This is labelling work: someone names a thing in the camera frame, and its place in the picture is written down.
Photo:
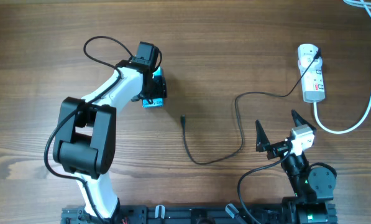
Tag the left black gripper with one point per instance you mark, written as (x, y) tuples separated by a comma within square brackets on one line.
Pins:
[(158, 91)]

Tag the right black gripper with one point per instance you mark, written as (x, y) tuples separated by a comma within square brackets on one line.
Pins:
[(263, 144)]

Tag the turquoise screen smartphone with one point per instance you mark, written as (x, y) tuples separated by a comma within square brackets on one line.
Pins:
[(156, 102)]

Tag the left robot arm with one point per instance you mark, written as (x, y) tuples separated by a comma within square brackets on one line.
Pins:
[(83, 145)]

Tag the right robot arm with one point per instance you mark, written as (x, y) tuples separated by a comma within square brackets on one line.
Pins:
[(313, 184)]

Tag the white power strip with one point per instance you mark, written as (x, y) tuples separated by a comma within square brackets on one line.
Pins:
[(310, 65)]

